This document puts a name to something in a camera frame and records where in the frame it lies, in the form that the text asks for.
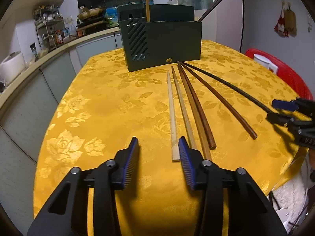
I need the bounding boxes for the reddish brown chopstick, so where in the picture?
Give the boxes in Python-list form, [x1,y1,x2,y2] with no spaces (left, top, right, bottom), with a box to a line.
[178,62,258,140]

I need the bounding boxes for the black chopstick pair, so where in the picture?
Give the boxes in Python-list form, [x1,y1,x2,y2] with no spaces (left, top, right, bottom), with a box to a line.
[182,62,272,113]
[198,0,223,22]

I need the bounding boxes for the light bamboo chopstick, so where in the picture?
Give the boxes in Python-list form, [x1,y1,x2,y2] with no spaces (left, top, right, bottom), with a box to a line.
[167,72,180,162]

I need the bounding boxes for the tan bamboo chopstick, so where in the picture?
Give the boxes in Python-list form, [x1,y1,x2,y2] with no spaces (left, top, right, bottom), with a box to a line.
[145,0,150,22]

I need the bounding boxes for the dark brown chopstick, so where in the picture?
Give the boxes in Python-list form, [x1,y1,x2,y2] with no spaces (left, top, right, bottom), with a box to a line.
[177,61,217,151]

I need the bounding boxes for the red plastic stool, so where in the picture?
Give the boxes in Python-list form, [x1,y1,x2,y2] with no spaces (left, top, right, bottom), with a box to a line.
[245,48,313,100]

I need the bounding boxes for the white plastic jug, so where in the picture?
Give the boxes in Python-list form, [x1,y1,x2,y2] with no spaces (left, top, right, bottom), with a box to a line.
[253,54,278,75]

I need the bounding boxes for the red hanging cloth ornament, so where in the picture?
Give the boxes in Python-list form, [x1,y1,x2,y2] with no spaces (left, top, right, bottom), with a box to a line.
[274,1,288,37]

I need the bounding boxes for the hanging wooden board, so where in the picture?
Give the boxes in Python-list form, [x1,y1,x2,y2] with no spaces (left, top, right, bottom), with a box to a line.
[284,3,297,36]

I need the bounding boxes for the lower counter cabinets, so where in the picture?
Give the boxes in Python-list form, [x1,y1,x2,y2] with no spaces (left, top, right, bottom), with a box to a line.
[1,29,122,235]

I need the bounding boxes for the dark green utensil holder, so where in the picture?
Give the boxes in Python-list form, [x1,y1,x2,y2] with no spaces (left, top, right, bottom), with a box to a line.
[118,3,202,71]

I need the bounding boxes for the white rice cooker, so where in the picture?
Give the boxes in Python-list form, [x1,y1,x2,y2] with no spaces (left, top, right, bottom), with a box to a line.
[1,51,26,85]

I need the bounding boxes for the pepper grinder bottle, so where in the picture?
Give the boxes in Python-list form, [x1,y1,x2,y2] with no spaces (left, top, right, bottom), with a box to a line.
[30,43,39,61]

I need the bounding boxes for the metal spice rack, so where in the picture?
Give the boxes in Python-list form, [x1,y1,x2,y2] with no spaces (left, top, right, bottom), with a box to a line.
[32,4,65,52]

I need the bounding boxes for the gas stove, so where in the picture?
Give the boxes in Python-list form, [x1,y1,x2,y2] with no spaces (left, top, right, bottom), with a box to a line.
[76,17,118,37]

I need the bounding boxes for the clay pot on stove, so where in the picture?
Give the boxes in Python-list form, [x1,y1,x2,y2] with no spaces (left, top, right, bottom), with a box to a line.
[77,5,106,21]

